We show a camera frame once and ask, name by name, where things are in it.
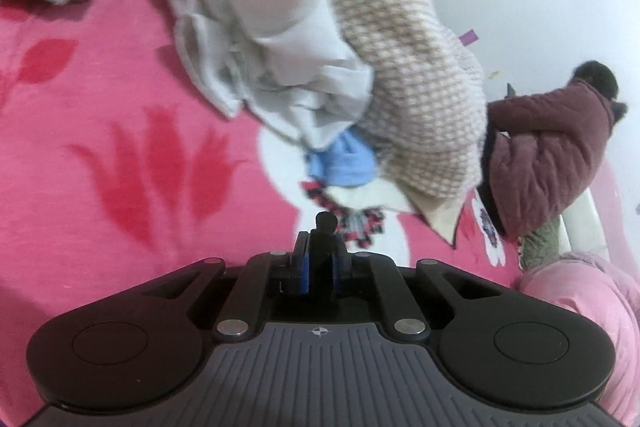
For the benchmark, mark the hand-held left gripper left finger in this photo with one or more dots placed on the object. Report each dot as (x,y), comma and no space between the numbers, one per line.
(303,269)

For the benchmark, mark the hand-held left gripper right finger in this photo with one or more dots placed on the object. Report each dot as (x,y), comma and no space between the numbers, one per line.
(341,277)

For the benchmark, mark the light blue cloth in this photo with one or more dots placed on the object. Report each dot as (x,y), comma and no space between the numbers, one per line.
(345,162)

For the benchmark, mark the grey-green rolled cloth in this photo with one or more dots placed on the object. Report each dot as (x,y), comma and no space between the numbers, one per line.
(542,244)

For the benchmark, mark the beige knitted sweater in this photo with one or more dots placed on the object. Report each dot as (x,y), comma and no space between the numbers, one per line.
(420,82)

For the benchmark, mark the pink fleece cloth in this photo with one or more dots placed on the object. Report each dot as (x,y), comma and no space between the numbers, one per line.
(585,307)

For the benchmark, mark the white crumpled shirt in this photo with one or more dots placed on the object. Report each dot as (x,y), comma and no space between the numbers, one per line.
(270,22)

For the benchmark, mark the pink floral blanket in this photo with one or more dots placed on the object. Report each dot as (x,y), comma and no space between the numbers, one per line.
(125,82)

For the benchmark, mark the purple paper piece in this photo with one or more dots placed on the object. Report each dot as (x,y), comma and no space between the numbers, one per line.
(469,38)

